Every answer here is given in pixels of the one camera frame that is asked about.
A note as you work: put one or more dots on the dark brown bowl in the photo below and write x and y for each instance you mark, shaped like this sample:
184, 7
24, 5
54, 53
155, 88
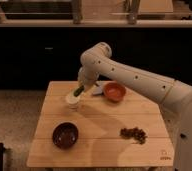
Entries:
65, 135

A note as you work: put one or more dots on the green pepper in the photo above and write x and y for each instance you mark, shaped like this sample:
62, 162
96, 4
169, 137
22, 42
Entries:
78, 91

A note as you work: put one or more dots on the black handle bar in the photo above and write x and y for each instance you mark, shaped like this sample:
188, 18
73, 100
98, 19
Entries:
2, 150

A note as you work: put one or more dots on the white paper cup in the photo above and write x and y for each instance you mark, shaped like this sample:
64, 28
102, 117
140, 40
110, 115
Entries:
72, 100

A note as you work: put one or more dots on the grey cloth piece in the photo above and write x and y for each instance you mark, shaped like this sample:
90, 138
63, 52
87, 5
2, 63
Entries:
98, 90

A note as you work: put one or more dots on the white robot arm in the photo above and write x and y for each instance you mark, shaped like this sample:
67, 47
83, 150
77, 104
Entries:
170, 93

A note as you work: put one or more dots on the wooden folding table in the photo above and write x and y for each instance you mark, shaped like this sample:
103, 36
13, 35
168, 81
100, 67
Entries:
99, 122

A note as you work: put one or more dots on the wooden shelf rail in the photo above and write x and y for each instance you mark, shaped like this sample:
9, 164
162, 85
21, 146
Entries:
96, 13

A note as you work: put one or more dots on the dark dried fruit cluster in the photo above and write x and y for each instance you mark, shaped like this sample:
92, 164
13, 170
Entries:
137, 134

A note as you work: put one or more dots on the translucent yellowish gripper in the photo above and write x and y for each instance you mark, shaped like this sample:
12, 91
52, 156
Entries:
86, 87

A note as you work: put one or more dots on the orange bowl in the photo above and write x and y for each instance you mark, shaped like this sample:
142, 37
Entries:
114, 91

